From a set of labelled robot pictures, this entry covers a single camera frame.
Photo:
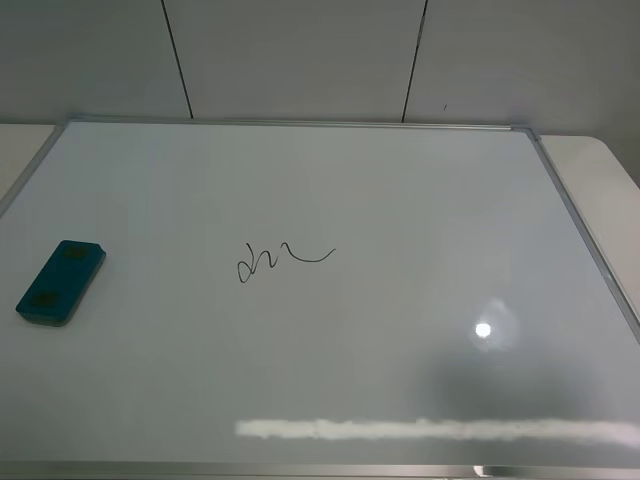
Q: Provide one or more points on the teal whiteboard eraser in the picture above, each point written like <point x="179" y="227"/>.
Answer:
<point x="55" y="294"/>

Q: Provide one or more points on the white whiteboard with aluminium frame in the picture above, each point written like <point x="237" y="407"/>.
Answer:
<point x="295" y="300"/>

